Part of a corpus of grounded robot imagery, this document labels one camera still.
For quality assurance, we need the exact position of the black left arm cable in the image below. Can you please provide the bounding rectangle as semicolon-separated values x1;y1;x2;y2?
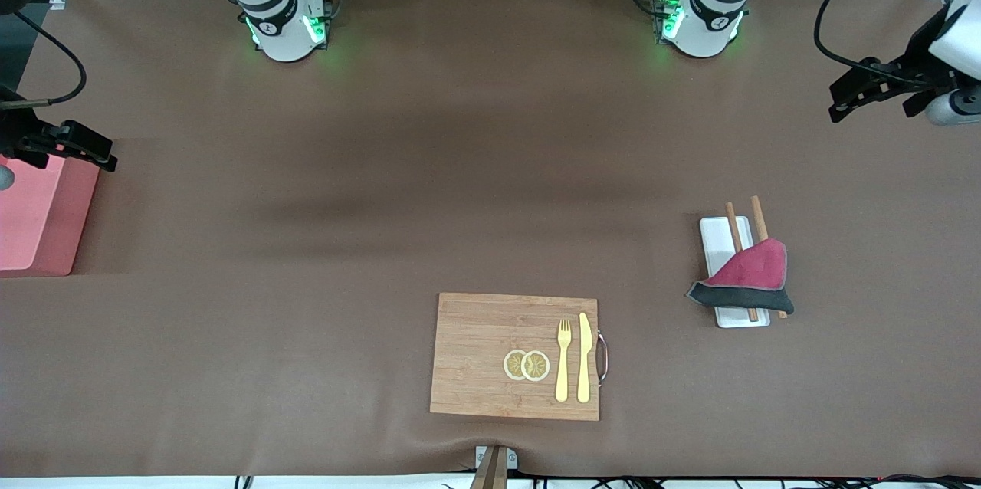
813;0;932;87

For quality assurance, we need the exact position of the yellow fork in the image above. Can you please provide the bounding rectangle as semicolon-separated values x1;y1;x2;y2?
555;319;573;403

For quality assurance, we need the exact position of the red and grey cloth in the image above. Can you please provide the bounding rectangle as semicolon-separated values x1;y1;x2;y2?
684;238;796;316

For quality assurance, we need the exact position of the yellow knife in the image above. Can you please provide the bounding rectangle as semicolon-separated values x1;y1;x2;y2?
576;312;593;404

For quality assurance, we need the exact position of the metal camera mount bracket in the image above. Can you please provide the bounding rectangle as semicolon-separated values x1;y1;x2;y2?
469;445;519;489

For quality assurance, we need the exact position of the wooden cutting board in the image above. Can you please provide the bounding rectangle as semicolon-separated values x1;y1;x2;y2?
429;292;610;422

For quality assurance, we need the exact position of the pink plastic bin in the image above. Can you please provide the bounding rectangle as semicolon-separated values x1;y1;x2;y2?
0;154;102;277

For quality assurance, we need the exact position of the white rectangular tray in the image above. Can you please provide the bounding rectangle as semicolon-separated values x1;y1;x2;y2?
699;216;771;329

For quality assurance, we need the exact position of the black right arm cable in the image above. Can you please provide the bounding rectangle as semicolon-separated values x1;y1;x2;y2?
0;10;87;107

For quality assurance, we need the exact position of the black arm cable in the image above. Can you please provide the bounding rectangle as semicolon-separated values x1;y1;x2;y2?
813;0;932;87
0;10;87;107

